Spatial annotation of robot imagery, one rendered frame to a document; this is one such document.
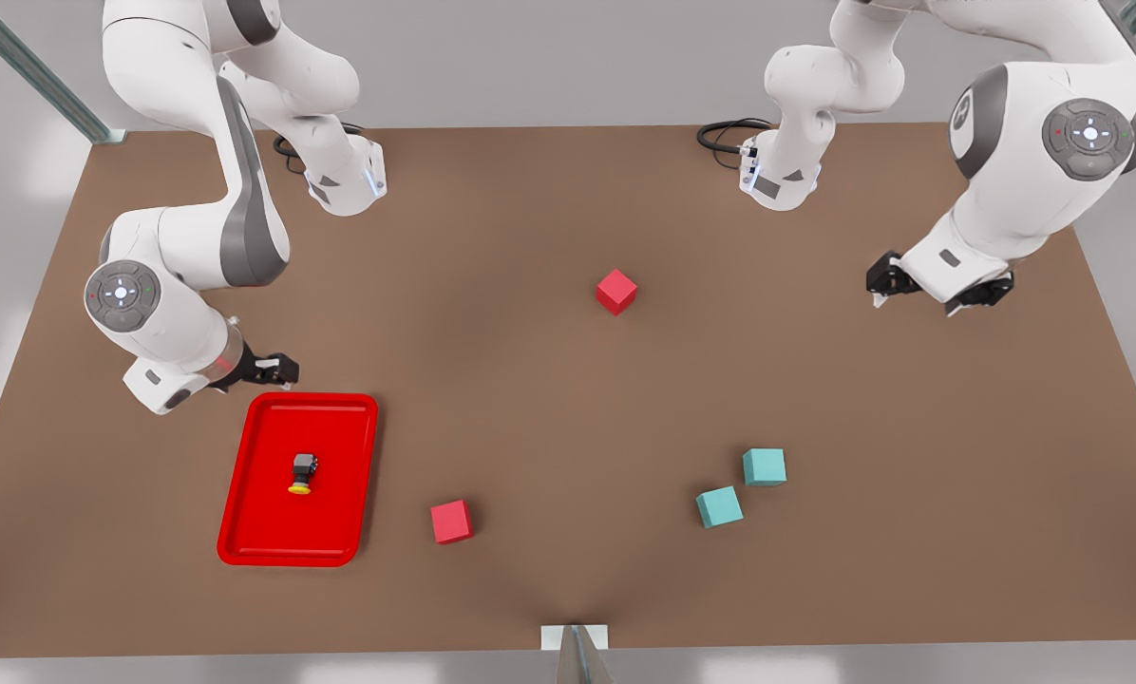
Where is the red plastic tray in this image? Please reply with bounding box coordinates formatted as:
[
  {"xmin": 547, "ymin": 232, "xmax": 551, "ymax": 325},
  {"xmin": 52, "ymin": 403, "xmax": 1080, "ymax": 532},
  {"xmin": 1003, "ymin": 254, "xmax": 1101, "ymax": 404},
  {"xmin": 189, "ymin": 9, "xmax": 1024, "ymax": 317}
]
[{"xmin": 217, "ymin": 392, "xmax": 380, "ymax": 568}]

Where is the teal cube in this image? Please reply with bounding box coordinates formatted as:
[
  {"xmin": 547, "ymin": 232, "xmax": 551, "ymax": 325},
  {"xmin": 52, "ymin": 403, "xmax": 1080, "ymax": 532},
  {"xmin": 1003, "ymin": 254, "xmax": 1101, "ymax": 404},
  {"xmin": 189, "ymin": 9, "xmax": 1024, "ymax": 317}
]
[
  {"xmin": 743, "ymin": 448, "xmax": 787, "ymax": 488},
  {"xmin": 696, "ymin": 486, "xmax": 746, "ymax": 530}
]

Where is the red cube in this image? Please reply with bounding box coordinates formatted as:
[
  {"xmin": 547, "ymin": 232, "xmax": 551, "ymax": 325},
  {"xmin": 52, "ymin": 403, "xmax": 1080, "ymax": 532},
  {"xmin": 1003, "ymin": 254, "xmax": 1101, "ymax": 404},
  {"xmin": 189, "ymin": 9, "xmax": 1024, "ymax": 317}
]
[
  {"xmin": 596, "ymin": 269, "xmax": 639, "ymax": 316},
  {"xmin": 430, "ymin": 500, "xmax": 475, "ymax": 545}
]

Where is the black cable loop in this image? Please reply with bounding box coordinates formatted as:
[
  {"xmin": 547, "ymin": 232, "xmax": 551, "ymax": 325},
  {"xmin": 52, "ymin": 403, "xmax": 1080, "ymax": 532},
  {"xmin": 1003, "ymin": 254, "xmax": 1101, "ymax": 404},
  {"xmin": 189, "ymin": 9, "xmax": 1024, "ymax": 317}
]
[
  {"xmin": 696, "ymin": 118, "xmax": 775, "ymax": 173},
  {"xmin": 273, "ymin": 123, "xmax": 367, "ymax": 178}
]

